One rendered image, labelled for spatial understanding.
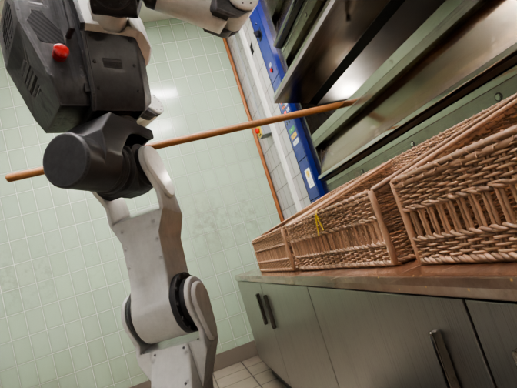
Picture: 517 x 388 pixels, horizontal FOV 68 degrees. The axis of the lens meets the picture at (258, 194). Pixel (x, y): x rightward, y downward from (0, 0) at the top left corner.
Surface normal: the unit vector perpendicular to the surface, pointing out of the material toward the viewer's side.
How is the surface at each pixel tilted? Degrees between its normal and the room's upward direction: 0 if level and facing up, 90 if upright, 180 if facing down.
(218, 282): 90
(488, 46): 70
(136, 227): 84
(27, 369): 90
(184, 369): 65
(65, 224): 90
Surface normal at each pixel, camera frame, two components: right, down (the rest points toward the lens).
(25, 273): 0.22, -0.20
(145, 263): -0.28, -0.16
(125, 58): 0.65, -0.11
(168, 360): -0.35, -0.46
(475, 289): -0.93, 0.26
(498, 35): -0.98, -0.08
